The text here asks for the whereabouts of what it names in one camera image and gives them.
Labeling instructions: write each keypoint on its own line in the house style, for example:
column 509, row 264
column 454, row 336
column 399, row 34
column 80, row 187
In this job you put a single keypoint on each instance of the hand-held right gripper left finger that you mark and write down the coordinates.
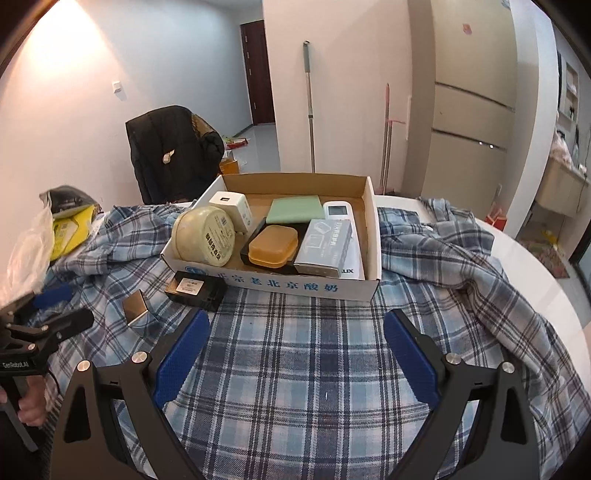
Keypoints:
column 180, row 360

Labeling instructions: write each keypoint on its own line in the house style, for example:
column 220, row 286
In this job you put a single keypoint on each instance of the orange cardboard box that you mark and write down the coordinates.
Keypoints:
column 230, row 166

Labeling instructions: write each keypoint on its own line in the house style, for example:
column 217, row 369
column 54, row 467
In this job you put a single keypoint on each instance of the person's left hand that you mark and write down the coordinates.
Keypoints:
column 32, row 406

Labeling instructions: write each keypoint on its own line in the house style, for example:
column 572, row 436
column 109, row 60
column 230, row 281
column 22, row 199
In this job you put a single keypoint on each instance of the white remote control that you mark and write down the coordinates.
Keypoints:
column 337, row 211

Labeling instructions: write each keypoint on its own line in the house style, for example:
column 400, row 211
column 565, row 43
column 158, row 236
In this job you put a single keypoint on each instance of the chair with black jacket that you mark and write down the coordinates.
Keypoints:
column 166, row 152

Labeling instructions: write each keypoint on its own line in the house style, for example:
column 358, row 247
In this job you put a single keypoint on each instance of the cream round tin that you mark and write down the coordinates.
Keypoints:
column 203, row 237

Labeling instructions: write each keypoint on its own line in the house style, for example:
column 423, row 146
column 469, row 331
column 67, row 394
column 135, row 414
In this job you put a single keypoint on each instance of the bathroom vanity cabinet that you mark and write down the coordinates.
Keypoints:
column 561, row 187

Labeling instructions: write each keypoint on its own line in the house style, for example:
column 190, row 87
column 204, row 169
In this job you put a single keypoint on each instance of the dark brown door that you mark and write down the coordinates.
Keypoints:
column 258, row 74

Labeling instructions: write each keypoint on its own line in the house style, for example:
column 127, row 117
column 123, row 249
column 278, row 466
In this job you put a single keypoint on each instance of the shallow cardboard box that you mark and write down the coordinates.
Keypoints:
column 286, row 288

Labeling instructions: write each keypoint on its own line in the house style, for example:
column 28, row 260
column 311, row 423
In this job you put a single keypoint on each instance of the green box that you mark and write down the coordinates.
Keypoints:
column 295, row 210

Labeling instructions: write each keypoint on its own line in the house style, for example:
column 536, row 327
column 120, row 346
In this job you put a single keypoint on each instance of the orange soap box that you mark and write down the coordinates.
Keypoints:
column 272, row 244

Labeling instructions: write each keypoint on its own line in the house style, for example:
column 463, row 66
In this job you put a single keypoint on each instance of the white charger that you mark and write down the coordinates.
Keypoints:
column 228, row 207

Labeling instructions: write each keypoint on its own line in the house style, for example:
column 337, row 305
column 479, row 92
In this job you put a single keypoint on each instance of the beige refrigerator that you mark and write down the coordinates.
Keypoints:
column 461, row 115

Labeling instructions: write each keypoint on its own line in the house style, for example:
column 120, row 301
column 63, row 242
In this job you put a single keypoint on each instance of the patterned floor rug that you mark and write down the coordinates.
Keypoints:
column 547, row 254

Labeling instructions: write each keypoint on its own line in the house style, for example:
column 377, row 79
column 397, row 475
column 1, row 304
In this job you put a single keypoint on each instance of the small grey box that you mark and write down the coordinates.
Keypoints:
column 323, row 249

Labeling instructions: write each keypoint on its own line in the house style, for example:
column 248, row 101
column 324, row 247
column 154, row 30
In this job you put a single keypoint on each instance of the bathroom mirror cabinet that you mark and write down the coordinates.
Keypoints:
column 569, row 85

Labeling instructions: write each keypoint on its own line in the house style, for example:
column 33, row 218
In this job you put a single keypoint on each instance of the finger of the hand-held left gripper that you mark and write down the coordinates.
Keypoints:
column 69, row 325
column 53, row 295

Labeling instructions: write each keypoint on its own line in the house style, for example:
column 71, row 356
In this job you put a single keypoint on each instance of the red box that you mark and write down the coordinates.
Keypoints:
column 496, row 218

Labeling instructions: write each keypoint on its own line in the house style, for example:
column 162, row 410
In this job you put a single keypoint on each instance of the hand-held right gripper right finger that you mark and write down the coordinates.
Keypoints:
column 411, row 364

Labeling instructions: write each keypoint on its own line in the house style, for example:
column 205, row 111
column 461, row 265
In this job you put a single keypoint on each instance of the small silver box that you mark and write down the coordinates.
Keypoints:
column 137, row 308

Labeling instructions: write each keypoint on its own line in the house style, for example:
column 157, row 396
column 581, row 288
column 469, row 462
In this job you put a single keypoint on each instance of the white light switch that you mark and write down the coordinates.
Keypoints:
column 118, row 90

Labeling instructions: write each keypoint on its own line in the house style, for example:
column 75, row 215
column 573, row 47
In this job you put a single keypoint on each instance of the yellow bag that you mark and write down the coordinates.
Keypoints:
column 69, row 233

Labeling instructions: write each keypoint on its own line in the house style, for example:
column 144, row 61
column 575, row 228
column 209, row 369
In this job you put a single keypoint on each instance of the small black box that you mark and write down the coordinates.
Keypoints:
column 194, row 290

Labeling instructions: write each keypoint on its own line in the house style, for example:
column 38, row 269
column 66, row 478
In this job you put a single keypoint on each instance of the blue plaid cloth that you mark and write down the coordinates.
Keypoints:
column 295, row 369

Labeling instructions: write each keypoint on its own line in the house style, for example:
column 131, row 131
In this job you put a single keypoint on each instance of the pink broom with dustpan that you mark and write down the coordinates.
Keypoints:
column 387, row 138

